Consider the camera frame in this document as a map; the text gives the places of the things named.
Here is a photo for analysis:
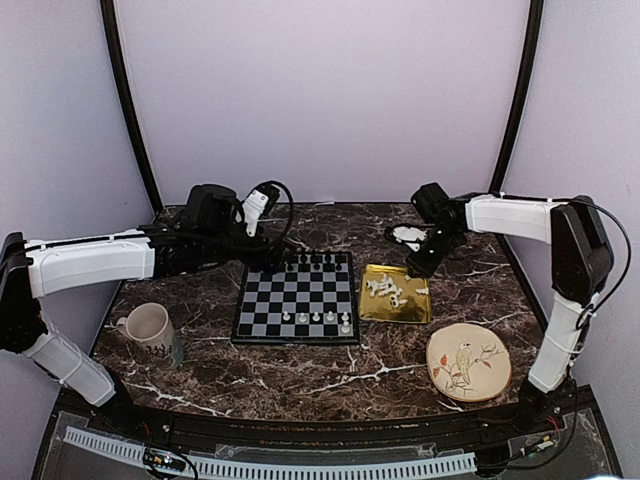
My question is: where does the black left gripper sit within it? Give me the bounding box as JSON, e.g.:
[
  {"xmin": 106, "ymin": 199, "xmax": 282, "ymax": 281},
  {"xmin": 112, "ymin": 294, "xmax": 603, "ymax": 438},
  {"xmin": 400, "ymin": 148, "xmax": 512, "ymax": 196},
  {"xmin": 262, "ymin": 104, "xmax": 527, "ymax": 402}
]
[{"xmin": 198, "ymin": 224, "xmax": 296, "ymax": 275}]

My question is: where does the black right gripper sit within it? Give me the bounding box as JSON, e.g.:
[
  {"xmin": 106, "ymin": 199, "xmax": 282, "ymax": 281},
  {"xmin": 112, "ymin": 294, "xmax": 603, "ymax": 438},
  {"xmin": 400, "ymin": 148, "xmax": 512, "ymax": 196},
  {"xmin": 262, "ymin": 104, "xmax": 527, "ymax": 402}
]
[{"xmin": 406, "ymin": 225, "xmax": 464, "ymax": 278}]

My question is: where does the black grey chess board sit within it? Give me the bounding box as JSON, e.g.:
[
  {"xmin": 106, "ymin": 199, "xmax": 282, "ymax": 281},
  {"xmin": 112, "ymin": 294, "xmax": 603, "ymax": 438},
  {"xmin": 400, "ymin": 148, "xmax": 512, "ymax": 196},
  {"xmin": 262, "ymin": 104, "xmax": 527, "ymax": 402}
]
[{"xmin": 231, "ymin": 251, "xmax": 360, "ymax": 346}]

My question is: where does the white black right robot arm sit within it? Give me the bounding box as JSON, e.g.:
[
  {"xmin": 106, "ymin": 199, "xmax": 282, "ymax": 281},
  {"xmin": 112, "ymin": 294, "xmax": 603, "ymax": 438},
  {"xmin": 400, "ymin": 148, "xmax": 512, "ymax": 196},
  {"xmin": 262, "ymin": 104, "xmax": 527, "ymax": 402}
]
[{"xmin": 406, "ymin": 183, "xmax": 614, "ymax": 394}]

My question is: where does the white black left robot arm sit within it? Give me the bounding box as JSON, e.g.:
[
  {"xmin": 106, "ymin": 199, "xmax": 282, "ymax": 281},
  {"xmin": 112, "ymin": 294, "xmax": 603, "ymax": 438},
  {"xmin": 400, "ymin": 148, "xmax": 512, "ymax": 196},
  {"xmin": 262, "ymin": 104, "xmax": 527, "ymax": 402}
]
[{"xmin": 1, "ymin": 180, "xmax": 291, "ymax": 436}]

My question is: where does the pile of white chess pieces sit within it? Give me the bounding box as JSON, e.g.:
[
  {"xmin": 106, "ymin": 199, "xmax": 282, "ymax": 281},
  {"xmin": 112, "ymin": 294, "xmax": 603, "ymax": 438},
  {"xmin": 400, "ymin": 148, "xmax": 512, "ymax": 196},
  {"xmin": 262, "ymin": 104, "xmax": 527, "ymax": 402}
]
[{"xmin": 363, "ymin": 273, "xmax": 430, "ymax": 309}]

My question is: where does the gold metal tray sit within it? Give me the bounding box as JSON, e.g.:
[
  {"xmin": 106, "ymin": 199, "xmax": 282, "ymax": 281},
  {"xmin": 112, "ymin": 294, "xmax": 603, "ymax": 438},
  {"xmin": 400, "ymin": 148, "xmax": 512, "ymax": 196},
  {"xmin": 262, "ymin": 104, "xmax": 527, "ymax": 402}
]
[{"xmin": 359, "ymin": 264, "xmax": 432, "ymax": 325}]

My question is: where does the beige ceramic mug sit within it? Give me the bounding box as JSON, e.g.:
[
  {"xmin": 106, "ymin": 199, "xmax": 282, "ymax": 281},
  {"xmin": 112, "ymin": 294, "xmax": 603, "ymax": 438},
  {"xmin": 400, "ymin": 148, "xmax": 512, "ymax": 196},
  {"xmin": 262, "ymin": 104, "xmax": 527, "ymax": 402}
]
[{"xmin": 114, "ymin": 303, "xmax": 184, "ymax": 369}]

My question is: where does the beige bird painted plate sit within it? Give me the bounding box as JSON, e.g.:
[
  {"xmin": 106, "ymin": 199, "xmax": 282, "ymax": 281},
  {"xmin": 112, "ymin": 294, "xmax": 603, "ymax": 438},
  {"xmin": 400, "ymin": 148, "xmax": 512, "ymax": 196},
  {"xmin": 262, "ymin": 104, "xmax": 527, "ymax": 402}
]
[{"xmin": 426, "ymin": 323, "xmax": 512, "ymax": 402}]

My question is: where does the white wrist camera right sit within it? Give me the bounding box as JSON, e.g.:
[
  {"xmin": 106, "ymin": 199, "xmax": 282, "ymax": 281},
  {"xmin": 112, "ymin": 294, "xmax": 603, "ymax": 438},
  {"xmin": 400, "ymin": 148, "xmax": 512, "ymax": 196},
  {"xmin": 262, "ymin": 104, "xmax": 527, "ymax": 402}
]
[{"xmin": 384, "ymin": 225, "xmax": 427, "ymax": 252}]

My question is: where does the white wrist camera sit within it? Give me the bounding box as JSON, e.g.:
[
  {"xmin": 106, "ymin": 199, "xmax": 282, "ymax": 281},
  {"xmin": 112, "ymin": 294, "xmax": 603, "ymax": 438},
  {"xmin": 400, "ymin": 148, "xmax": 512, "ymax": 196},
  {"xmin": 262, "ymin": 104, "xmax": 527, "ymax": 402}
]
[
  {"xmin": 384, "ymin": 225, "xmax": 427, "ymax": 252},
  {"xmin": 236, "ymin": 183, "xmax": 280, "ymax": 237}
]

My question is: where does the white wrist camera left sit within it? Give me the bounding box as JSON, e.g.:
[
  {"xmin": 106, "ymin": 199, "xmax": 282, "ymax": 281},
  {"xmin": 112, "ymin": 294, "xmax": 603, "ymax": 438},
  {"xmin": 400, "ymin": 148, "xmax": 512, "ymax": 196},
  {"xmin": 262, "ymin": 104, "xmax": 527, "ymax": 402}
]
[{"xmin": 236, "ymin": 183, "xmax": 280, "ymax": 237}]

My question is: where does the right black frame post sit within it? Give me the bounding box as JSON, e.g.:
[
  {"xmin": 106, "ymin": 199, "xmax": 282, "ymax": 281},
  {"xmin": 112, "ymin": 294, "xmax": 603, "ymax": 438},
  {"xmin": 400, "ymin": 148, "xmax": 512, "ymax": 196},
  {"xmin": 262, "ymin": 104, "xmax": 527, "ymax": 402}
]
[{"xmin": 487, "ymin": 0, "xmax": 545, "ymax": 201}]

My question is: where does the black frame post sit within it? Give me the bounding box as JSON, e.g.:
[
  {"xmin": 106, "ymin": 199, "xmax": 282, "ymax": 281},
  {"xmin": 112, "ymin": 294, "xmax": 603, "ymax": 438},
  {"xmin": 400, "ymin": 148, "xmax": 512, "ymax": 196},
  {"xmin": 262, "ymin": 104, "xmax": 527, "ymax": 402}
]
[
  {"xmin": 487, "ymin": 0, "xmax": 545, "ymax": 201},
  {"xmin": 100, "ymin": 0, "xmax": 163, "ymax": 212}
]

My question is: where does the white slotted cable duct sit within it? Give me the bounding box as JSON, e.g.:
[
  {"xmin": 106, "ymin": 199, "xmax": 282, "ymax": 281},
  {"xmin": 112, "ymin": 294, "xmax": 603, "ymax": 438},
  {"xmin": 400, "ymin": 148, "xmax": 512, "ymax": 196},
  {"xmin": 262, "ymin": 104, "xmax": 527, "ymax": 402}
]
[{"xmin": 63, "ymin": 427, "xmax": 477, "ymax": 479}]

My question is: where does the left black frame post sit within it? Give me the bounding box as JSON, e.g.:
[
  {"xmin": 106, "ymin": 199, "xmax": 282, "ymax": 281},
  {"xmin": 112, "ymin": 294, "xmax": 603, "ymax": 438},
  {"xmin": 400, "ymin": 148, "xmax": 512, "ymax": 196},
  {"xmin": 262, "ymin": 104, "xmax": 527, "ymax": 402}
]
[{"xmin": 100, "ymin": 0, "xmax": 163, "ymax": 212}]

